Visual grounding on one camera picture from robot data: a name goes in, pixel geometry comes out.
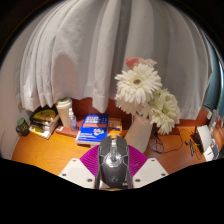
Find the blue book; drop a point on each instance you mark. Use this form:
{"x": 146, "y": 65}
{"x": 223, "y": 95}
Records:
{"x": 93, "y": 128}

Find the grey black computer mouse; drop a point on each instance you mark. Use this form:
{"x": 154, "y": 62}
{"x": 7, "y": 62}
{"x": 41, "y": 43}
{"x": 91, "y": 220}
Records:
{"x": 113, "y": 166}

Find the yellow-covered book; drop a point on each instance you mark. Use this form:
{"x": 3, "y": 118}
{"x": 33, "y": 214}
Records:
{"x": 45, "y": 114}

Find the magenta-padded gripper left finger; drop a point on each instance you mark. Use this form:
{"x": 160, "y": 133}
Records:
{"x": 76, "y": 171}

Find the thin red book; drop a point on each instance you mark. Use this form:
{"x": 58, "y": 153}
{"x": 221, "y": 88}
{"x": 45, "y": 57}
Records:
{"x": 65, "y": 131}

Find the white ceramic vase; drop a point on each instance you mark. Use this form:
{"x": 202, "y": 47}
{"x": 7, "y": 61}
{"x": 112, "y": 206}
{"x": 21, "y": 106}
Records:
{"x": 138, "y": 135}

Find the white flat device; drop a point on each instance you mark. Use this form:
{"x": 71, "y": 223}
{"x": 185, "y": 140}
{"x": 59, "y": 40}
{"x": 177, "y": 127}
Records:
{"x": 204, "y": 135}

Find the white artificial flower bunch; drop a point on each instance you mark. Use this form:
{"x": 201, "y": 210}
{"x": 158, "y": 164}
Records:
{"x": 138, "y": 85}

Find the orange book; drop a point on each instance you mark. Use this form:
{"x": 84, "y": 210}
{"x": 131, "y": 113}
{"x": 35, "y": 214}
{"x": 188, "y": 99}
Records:
{"x": 115, "y": 126}

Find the white lidded tumbler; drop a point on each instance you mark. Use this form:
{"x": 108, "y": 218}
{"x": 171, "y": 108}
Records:
{"x": 62, "y": 111}

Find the clear spray bottle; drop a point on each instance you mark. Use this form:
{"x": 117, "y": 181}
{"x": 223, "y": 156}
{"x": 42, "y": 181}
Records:
{"x": 72, "y": 122}

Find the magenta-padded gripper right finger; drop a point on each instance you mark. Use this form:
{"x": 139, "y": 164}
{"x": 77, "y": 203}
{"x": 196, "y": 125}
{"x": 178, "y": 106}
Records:
{"x": 150, "y": 171}

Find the dark green mug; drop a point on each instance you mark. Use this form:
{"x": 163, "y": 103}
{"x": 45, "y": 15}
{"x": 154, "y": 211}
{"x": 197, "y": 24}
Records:
{"x": 22, "y": 128}

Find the white yellow thick book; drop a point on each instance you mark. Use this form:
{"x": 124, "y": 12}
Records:
{"x": 41, "y": 131}

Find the white curtain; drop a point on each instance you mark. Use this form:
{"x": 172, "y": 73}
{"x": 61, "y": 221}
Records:
{"x": 83, "y": 50}

